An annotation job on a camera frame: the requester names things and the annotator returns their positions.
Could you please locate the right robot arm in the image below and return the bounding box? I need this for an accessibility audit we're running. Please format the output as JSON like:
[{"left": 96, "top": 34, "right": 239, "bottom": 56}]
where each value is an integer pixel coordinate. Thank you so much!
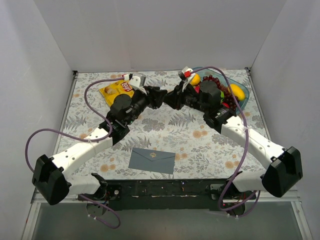
[{"left": 164, "top": 81, "right": 303, "bottom": 199}]

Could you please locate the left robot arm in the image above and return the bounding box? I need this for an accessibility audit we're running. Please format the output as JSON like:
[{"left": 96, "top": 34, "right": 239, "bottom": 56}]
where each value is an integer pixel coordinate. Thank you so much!
[{"left": 32, "top": 86, "right": 167, "bottom": 205}]

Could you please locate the purple grape bunch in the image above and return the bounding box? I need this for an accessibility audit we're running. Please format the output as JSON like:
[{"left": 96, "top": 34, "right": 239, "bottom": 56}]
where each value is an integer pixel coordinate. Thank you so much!
[{"left": 202, "top": 74, "right": 237, "bottom": 112}]

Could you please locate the yellow Lays chips bag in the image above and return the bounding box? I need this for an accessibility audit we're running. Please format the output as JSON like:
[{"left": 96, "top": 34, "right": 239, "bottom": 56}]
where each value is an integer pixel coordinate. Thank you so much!
[{"left": 99, "top": 80, "right": 134, "bottom": 106}]

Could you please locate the yellow lemon left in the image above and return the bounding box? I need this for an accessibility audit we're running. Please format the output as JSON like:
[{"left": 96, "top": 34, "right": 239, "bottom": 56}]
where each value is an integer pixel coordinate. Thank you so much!
[{"left": 190, "top": 73, "right": 201, "bottom": 86}]

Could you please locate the teal plastic fruit basket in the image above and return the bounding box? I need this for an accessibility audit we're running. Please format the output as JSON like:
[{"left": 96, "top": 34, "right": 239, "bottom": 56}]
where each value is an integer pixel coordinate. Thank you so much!
[{"left": 191, "top": 67, "right": 250, "bottom": 114}]

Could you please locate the floral tablecloth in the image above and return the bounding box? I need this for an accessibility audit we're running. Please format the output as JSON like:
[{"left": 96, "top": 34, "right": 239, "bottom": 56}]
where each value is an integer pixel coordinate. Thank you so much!
[{"left": 55, "top": 72, "right": 263, "bottom": 180}]

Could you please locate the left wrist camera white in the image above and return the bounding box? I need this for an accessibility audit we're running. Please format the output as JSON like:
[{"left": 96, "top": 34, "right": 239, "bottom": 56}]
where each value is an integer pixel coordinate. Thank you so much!
[{"left": 128, "top": 72, "right": 147, "bottom": 95}]

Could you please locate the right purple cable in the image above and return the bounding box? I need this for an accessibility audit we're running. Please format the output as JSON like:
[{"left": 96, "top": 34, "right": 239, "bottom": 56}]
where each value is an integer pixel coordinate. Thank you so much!
[{"left": 191, "top": 66, "right": 261, "bottom": 218}]

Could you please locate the purple cable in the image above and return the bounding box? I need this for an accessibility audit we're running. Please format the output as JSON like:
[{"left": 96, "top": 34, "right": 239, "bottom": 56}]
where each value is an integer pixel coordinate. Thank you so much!
[
  {"left": 25, "top": 76, "right": 126, "bottom": 230},
  {"left": 191, "top": 66, "right": 261, "bottom": 218}
]

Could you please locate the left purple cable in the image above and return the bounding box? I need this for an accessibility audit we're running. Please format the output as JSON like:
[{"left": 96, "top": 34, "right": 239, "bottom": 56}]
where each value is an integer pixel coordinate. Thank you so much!
[{"left": 25, "top": 76, "right": 126, "bottom": 230}]

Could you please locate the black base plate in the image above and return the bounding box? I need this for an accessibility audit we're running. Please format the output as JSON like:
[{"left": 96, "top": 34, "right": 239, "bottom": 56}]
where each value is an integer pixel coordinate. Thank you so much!
[{"left": 77, "top": 179, "right": 257, "bottom": 212}]

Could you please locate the aluminium frame rail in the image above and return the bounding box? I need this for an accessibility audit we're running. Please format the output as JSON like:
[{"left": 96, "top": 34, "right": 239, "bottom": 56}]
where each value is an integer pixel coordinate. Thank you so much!
[{"left": 31, "top": 181, "right": 301, "bottom": 204}]

